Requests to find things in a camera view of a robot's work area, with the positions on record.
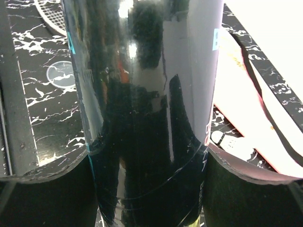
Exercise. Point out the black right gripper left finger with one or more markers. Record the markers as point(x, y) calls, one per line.
point(58, 194)

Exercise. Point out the black base frame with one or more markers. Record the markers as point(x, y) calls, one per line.
point(19, 138)

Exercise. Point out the pink racket bag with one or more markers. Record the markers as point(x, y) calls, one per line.
point(254, 98)

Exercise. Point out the white shuttlecock by handle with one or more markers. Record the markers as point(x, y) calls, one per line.
point(224, 141)

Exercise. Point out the clear tube lid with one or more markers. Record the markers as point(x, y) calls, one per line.
point(60, 74)

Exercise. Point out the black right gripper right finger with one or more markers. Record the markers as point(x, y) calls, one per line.
point(239, 194)

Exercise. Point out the black shuttlecock tube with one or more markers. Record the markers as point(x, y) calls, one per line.
point(145, 73)

